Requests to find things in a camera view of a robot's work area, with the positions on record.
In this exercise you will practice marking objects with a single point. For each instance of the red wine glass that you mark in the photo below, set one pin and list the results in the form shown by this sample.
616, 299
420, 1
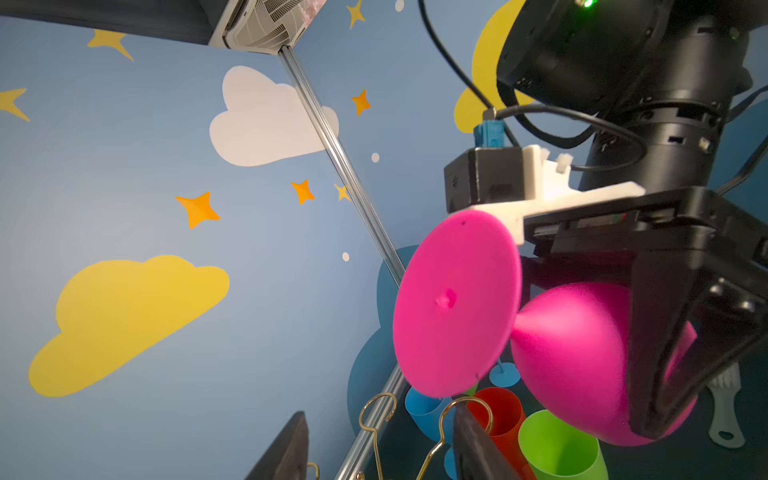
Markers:
508, 416

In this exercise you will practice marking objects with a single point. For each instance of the aluminium frame right post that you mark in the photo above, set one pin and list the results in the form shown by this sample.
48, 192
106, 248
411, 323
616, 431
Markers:
347, 174

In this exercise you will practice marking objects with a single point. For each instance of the grey cleaning brush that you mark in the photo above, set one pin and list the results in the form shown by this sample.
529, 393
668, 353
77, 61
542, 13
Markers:
724, 429

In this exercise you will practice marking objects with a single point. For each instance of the pink wine glass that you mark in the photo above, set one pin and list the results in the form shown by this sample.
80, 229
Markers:
459, 308

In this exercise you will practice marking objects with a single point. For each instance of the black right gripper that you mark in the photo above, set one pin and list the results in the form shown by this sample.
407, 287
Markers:
698, 287

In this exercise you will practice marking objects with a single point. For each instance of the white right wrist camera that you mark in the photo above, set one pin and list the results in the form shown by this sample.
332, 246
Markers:
513, 184

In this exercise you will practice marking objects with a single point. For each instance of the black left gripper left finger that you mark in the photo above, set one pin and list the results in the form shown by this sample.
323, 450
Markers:
287, 456

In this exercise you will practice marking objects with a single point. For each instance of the gold wire glass rack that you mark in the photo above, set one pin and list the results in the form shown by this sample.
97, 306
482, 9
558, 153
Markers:
402, 447

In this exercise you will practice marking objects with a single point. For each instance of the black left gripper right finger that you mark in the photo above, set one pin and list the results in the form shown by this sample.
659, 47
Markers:
476, 456

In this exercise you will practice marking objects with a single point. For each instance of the blue wine glass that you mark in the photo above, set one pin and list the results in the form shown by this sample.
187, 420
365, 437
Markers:
425, 412
504, 374

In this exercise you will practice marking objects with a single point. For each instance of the green wine glass back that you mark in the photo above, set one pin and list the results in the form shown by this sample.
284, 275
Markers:
556, 450

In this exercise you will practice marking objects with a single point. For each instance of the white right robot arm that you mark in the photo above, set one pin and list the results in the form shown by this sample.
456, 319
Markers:
654, 81

